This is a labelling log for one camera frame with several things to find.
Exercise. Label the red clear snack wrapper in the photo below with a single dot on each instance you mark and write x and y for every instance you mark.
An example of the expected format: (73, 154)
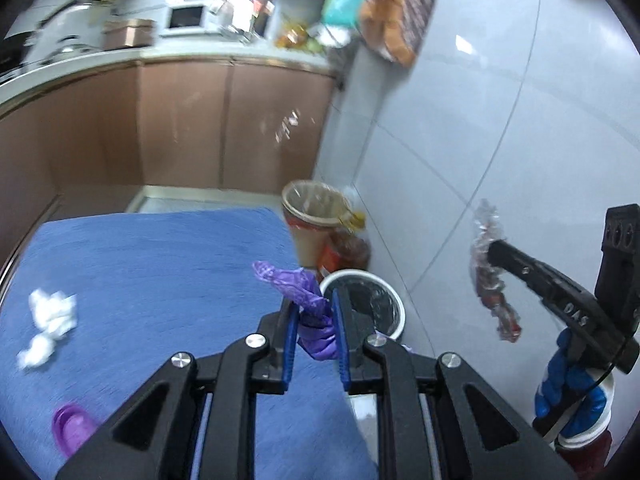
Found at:
(487, 280)

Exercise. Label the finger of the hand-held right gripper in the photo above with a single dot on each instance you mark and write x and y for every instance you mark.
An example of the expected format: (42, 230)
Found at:
(525, 267)

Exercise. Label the white tissue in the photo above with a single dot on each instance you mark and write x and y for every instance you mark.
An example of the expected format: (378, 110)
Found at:
(36, 352)
(52, 312)

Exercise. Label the purple plastic cap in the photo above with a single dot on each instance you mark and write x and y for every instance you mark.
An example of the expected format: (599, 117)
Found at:
(72, 425)

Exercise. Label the beige bin with plastic liner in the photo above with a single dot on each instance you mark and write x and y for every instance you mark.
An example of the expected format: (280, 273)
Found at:
(307, 240)

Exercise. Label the purple rubber glove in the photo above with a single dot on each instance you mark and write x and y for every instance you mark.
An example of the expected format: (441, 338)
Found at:
(310, 305)

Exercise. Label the blue terry towel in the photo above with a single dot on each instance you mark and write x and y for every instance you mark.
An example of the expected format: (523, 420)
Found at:
(150, 270)

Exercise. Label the blue bin with white rim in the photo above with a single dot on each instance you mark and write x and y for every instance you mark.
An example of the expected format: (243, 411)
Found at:
(385, 305)

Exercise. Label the cardboard box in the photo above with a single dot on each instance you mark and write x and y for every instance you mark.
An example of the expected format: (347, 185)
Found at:
(129, 34)

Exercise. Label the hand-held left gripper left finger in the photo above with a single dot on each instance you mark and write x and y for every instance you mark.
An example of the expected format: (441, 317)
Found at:
(287, 355)

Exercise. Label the yellow food packages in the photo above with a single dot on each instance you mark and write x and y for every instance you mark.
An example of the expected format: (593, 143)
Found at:
(292, 36)

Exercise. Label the white plastic bag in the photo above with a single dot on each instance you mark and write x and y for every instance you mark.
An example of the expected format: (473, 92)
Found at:
(330, 36)

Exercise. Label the person's right forearm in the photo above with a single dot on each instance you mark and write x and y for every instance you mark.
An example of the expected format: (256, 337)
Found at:
(585, 460)

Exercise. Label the white microwave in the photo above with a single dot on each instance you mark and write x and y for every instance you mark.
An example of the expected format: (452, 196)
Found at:
(186, 17)

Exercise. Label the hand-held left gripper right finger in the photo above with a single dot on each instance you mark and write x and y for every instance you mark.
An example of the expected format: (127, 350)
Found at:
(341, 350)

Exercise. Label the copper kitchen base cabinets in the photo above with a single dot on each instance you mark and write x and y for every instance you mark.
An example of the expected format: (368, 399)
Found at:
(200, 120)

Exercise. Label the person's right hand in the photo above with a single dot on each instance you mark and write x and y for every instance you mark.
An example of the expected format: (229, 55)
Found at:
(550, 392)

